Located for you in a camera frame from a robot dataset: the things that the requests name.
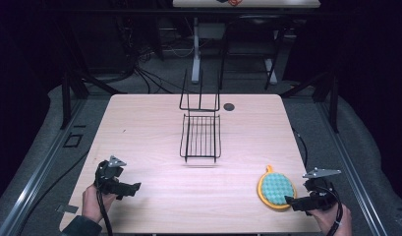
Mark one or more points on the person's right hand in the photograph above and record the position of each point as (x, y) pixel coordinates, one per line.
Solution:
(329, 221)

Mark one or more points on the black metal stand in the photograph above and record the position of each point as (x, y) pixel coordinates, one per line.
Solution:
(333, 98)
(67, 101)

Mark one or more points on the aluminium floor rail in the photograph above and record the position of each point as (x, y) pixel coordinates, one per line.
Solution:
(356, 177)
(31, 183)

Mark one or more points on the black round table grommet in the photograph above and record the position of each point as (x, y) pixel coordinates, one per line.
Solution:
(228, 106)

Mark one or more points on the person's left hand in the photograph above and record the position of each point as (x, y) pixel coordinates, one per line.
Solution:
(92, 203)

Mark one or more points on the yellow teal pot holder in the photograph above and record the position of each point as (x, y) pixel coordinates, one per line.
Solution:
(275, 189)

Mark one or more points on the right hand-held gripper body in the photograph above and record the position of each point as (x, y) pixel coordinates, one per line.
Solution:
(321, 196)

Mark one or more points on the black chair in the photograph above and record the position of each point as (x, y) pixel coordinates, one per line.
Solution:
(251, 36)

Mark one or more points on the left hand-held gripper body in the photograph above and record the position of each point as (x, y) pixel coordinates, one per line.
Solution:
(106, 177)

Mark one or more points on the grey tape strip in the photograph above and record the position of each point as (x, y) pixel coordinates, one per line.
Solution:
(67, 208)

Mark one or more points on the white desk leg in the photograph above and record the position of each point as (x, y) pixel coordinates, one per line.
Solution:
(271, 70)
(196, 55)

